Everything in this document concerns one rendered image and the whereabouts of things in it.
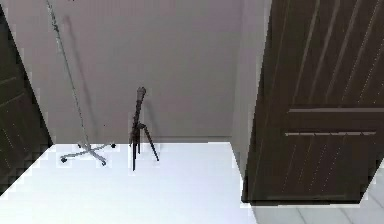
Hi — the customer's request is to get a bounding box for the grey pole stand with wheels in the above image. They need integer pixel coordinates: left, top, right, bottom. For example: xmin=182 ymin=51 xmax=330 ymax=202
xmin=45 ymin=0 xmax=117 ymax=167

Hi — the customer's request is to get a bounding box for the dark brown panelled room door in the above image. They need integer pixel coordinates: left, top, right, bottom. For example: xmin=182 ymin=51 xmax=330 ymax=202
xmin=0 ymin=4 xmax=54 ymax=197
xmin=241 ymin=0 xmax=384 ymax=205

